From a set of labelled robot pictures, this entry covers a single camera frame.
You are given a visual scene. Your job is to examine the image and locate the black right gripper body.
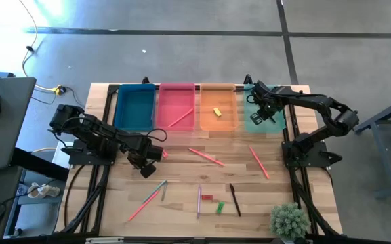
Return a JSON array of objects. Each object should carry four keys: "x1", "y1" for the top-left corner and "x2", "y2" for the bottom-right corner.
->
[{"x1": 251, "y1": 81, "x2": 286, "y2": 115}]

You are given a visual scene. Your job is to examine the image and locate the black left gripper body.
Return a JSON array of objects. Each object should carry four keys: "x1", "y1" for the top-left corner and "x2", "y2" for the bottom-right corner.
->
[{"x1": 127, "y1": 137, "x2": 165, "y2": 167}]

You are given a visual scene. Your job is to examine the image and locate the teal marker pen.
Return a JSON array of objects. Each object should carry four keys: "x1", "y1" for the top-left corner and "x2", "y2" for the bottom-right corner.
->
[{"x1": 142, "y1": 180, "x2": 167, "y2": 204}]

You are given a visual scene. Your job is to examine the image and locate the pink pencil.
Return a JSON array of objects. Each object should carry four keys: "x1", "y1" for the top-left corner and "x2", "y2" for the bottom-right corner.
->
[
  {"x1": 187, "y1": 147, "x2": 226, "y2": 167},
  {"x1": 167, "y1": 108, "x2": 194, "y2": 129},
  {"x1": 127, "y1": 190, "x2": 161, "y2": 222},
  {"x1": 249, "y1": 146, "x2": 270, "y2": 180}
]

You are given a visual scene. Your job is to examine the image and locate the purple translucent pen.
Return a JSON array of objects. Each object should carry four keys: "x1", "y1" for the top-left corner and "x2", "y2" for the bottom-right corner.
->
[{"x1": 196, "y1": 184, "x2": 203, "y2": 220}]

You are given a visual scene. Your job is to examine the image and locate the teal plastic bin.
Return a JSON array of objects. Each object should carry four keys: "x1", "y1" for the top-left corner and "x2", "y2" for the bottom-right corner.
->
[{"x1": 243, "y1": 83, "x2": 287, "y2": 134}]

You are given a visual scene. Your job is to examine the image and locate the orange plastic bin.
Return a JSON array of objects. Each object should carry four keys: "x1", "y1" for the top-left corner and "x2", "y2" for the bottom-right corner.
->
[{"x1": 199, "y1": 83, "x2": 239, "y2": 132}]

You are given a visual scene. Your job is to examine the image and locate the blue plastic bin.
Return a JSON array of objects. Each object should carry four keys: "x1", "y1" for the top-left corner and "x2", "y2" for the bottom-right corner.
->
[{"x1": 113, "y1": 83, "x2": 157, "y2": 132}]

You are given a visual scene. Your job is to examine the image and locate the pink plastic bin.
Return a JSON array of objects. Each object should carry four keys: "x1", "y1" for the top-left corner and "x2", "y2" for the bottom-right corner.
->
[{"x1": 157, "y1": 83, "x2": 197, "y2": 132}]

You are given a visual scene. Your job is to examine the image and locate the white box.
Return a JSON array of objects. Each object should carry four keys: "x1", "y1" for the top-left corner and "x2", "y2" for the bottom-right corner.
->
[{"x1": 51, "y1": 140, "x2": 74, "y2": 170}]

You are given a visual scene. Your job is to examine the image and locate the black support bar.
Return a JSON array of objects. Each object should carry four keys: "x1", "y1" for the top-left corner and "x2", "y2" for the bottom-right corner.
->
[{"x1": 10, "y1": 147, "x2": 70, "y2": 182}]

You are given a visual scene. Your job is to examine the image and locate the small artificial green plant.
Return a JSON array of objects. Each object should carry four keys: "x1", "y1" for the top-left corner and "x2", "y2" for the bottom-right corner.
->
[{"x1": 270, "y1": 202, "x2": 312, "y2": 242}]

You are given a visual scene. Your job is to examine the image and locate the beige figurine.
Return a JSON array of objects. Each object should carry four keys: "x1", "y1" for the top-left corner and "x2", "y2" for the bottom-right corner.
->
[{"x1": 27, "y1": 182, "x2": 61, "y2": 199}]

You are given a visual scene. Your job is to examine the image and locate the blue-grey metal table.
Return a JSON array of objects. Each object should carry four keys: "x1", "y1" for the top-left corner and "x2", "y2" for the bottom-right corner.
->
[{"x1": 352, "y1": 94, "x2": 391, "y2": 199}]

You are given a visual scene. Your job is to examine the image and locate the black desk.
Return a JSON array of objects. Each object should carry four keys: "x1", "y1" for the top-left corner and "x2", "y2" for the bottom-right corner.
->
[{"x1": 0, "y1": 77, "x2": 37, "y2": 170}]

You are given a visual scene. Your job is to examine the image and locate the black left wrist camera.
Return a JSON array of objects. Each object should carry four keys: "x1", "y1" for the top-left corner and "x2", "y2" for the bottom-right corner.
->
[{"x1": 140, "y1": 163, "x2": 157, "y2": 180}]

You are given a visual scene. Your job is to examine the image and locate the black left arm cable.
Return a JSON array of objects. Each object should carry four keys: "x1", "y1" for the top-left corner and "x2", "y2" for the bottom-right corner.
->
[{"x1": 146, "y1": 127, "x2": 168, "y2": 143}]

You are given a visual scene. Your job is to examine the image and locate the black aluminium table frame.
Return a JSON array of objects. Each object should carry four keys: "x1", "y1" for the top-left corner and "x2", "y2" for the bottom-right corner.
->
[{"x1": 56, "y1": 75, "x2": 344, "y2": 244}]

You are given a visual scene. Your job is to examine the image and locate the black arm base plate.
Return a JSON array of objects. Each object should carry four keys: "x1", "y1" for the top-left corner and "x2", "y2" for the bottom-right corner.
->
[
  {"x1": 281, "y1": 140, "x2": 344, "y2": 169},
  {"x1": 61, "y1": 138, "x2": 118, "y2": 167}
]

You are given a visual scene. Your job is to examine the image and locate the silver metal bracket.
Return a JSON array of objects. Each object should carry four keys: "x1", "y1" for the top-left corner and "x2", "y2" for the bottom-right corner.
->
[
  {"x1": 85, "y1": 237, "x2": 125, "y2": 244},
  {"x1": 275, "y1": 238, "x2": 313, "y2": 244}
]

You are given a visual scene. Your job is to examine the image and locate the thin black floor cable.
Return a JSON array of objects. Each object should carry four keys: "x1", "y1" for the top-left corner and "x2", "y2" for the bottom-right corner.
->
[{"x1": 18, "y1": 0, "x2": 39, "y2": 79}]

